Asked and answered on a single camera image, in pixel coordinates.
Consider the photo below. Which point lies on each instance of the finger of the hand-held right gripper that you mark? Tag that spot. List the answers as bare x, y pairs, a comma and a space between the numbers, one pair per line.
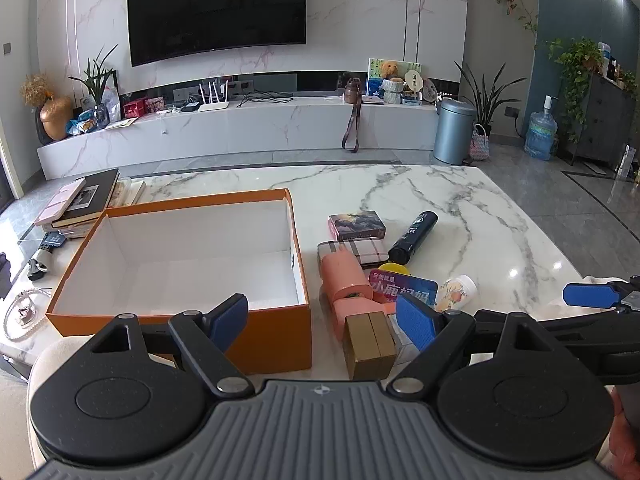
590, 295
600, 327

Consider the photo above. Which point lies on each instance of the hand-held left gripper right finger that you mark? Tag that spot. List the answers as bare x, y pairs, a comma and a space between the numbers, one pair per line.
415, 322

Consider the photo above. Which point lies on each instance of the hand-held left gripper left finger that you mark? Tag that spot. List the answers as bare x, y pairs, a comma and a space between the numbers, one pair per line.
227, 317

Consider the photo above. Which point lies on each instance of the blue toothpaste box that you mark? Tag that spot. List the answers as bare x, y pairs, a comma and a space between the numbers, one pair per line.
420, 290

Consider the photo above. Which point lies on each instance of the gold box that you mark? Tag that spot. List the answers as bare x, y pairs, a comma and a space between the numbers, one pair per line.
370, 345

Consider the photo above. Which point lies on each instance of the white lotion tube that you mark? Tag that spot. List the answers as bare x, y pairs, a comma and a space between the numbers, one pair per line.
457, 292

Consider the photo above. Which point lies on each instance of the orange cardboard box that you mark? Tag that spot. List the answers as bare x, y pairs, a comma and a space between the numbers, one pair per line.
280, 340

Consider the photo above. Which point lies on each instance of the yellow tape measure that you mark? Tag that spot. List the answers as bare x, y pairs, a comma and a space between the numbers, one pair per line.
392, 269

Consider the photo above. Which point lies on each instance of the pink pump bottle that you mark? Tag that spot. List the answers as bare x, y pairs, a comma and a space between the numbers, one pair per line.
340, 275
350, 312

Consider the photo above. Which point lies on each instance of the black spray bottle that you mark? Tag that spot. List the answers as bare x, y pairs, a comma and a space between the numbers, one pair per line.
412, 237

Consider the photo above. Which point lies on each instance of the plaid wallet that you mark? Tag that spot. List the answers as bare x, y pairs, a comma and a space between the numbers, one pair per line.
360, 252

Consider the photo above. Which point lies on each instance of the dark picture card box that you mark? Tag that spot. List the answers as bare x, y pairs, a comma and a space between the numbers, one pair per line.
357, 225

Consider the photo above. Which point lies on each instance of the person's right hand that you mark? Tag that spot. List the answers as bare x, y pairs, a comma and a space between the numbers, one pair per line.
627, 440

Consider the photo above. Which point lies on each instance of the stack of magazines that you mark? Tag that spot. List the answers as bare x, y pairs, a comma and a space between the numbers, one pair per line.
127, 192

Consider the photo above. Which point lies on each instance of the blue water jug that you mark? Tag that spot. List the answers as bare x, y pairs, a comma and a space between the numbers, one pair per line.
540, 135

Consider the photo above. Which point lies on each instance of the dark grey cabinet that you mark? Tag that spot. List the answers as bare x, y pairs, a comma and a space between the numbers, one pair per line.
605, 120

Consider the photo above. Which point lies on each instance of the black book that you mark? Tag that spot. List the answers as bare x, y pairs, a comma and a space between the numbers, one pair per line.
97, 192

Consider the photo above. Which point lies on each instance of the woven handbag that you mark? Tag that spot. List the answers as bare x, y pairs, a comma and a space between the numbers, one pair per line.
479, 145

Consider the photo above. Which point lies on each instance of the white marble television console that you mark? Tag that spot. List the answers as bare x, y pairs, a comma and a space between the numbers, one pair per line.
250, 130

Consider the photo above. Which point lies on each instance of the blue card pack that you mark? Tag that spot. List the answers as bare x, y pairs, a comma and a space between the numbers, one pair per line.
54, 240

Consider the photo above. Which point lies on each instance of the blue-grey trash can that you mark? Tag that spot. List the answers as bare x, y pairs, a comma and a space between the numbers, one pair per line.
452, 135

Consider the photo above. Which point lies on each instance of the pink tablet case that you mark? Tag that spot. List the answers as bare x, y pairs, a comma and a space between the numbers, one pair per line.
60, 202

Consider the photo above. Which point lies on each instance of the glass dish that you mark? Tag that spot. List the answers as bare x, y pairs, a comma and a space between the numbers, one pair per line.
24, 310

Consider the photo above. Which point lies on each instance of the white router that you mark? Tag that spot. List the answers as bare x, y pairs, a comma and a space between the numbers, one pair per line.
214, 106

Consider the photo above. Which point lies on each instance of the beige envelope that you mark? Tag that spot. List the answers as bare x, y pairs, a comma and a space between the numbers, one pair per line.
121, 122

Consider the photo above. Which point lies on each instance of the red floral box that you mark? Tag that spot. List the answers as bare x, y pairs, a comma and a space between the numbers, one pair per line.
154, 105

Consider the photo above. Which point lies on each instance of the trailing pothos plant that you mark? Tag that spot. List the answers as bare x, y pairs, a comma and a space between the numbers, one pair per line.
575, 70

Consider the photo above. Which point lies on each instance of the tall leafy floor plant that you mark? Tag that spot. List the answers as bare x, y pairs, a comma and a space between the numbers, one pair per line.
482, 95

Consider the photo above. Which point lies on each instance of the white knit basket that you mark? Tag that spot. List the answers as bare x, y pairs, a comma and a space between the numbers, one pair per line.
391, 92

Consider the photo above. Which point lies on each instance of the decorative round plate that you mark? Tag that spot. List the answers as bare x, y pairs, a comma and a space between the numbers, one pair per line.
430, 91

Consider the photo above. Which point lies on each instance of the white bottle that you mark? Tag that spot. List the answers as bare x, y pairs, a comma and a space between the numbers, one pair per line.
604, 60

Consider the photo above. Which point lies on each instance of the green plant in glass vase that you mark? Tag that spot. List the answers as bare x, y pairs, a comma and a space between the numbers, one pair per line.
100, 115

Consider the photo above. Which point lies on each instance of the round hand fan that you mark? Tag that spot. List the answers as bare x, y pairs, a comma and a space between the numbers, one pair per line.
414, 82

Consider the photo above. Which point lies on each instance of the white packet bag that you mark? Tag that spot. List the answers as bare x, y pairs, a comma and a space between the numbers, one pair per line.
112, 105

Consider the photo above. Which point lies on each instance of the blue snack packet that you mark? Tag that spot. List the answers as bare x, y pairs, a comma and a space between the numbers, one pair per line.
82, 122

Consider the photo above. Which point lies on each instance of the brown teddy bear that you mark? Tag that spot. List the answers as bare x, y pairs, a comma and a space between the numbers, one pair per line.
389, 69

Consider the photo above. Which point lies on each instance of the teddy bear poster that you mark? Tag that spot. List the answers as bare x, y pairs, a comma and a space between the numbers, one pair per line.
412, 67

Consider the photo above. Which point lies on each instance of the gold acorn vase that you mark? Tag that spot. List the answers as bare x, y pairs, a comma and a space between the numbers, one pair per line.
56, 120

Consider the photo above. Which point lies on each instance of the dried flower bunch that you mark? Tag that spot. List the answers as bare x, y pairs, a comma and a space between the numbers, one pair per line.
36, 89

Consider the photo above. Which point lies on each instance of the black television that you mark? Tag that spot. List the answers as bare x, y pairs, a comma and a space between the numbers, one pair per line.
215, 10

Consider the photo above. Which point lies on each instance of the wall outlet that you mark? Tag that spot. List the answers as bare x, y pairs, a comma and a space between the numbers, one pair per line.
512, 111

